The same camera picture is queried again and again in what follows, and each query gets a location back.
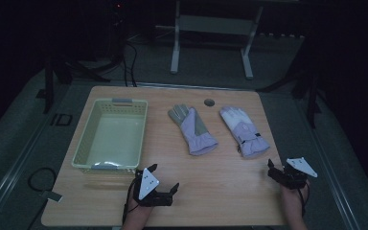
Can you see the person's right hand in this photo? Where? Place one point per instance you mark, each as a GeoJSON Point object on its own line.
{"type": "Point", "coordinates": [294, 201]}

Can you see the black rectangular floor frame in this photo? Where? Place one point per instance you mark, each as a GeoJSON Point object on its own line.
{"type": "Point", "coordinates": [62, 119]}

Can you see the white metal stand frame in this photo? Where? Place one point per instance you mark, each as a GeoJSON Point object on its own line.
{"type": "Point", "coordinates": [214, 25]}

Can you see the grey round table grommet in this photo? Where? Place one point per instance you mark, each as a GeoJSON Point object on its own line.
{"type": "Point", "coordinates": [209, 102]}

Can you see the lilac glove with white fingers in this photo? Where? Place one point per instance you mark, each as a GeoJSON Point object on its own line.
{"type": "Point", "coordinates": [244, 132]}

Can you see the lilac glove with grey palm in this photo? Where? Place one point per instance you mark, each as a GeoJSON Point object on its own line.
{"type": "Point", "coordinates": [193, 131]}

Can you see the dark tripod stand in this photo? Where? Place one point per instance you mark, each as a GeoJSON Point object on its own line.
{"type": "Point", "coordinates": [311, 96]}
{"type": "Point", "coordinates": [49, 83]}

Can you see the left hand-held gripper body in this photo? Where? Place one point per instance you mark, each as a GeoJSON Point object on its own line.
{"type": "Point", "coordinates": [148, 183]}

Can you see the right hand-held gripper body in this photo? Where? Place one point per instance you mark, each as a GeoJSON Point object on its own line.
{"type": "Point", "coordinates": [292, 179]}

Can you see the grey tape strip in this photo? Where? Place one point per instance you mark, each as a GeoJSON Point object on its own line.
{"type": "Point", "coordinates": [51, 196]}

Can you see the person's left hand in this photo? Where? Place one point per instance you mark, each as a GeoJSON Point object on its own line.
{"type": "Point", "coordinates": [137, 217]}

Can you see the pale green plastic basket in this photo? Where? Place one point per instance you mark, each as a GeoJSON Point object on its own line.
{"type": "Point", "coordinates": [115, 137]}

